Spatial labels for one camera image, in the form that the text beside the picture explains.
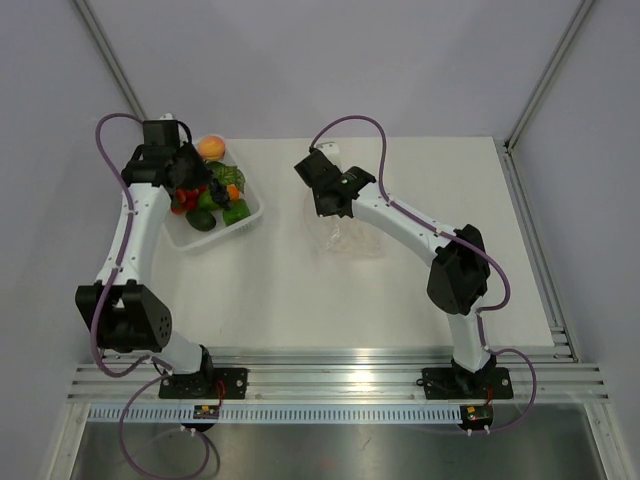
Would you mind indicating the clear zip top bag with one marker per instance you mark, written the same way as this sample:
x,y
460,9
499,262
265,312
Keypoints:
x,y
334,235

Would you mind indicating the white plastic basket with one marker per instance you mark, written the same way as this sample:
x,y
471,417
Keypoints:
x,y
185,239

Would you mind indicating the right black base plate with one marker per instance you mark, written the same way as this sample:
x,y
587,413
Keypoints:
x,y
445,383

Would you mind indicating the left small circuit board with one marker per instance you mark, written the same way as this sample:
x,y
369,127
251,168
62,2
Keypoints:
x,y
210,412

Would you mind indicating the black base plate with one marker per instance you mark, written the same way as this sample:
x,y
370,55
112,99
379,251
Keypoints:
x,y
228,383
445,383

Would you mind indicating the yellow red mango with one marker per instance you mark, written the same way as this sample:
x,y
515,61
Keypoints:
x,y
234,192

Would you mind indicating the right small circuit board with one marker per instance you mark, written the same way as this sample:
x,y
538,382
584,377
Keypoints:
x,y
479,417

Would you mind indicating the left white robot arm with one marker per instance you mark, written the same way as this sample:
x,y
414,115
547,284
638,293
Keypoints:
x,y
129,325

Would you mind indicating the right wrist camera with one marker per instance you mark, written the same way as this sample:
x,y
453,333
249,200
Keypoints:
x,y
330,150

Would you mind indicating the dark grape bunch with leaves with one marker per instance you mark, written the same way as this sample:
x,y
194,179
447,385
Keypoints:
x,y
223,175

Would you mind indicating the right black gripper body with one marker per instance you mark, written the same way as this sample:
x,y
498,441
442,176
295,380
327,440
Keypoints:
x,y
322,210

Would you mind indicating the green avocado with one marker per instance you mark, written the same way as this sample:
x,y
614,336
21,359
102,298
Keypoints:
x,y
201,220

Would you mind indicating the green lime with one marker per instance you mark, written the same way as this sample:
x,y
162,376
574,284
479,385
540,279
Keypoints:
x,y
206,202

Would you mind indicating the orange peach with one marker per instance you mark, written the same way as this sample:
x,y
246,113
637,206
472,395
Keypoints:
x,y
212,148

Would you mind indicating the white slotted cable duct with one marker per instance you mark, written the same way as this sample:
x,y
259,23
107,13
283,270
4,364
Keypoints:
x,y
282,414

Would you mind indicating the red cherry bunch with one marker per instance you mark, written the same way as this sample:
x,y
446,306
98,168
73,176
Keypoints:
x,y
184,201

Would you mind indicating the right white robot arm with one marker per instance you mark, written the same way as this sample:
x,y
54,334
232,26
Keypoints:
x,y
458,267

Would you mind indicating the small circuit board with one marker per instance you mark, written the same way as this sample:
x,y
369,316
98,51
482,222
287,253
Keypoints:
x,y
479,417
210,412

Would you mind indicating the green pepper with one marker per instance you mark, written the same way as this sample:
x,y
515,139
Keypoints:
x,y
238,211

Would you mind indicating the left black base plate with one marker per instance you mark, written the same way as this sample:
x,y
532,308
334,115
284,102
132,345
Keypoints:
x,y
228,383

